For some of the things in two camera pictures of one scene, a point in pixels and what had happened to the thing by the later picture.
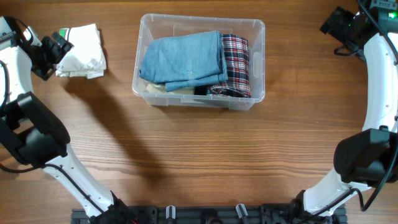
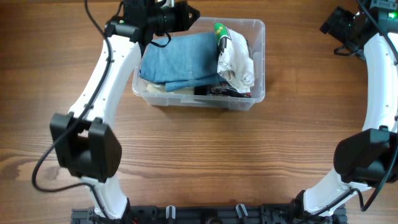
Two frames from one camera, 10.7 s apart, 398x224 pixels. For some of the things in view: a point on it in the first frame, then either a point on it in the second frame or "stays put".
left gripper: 59,53 to 185,20
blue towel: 184,61 stays put
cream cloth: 161,89 stays put
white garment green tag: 87,58 to 236,62
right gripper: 343,17 stays put
